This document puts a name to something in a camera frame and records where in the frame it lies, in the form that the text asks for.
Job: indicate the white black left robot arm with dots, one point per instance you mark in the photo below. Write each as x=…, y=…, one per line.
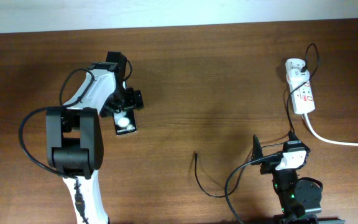
x=75, y=145

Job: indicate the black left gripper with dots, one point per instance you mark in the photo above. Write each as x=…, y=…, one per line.
x=134, y=99

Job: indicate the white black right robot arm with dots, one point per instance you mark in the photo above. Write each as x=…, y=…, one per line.
x=300, y=197

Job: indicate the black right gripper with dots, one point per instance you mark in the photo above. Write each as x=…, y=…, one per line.
x=257, y=150

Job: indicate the white charger plug adapter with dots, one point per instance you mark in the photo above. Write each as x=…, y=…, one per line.
x=297, y=76

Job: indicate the black smartphone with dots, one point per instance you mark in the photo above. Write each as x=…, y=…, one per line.
x=125, y=122

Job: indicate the white power strip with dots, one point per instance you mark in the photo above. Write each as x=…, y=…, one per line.
x=301, y=93

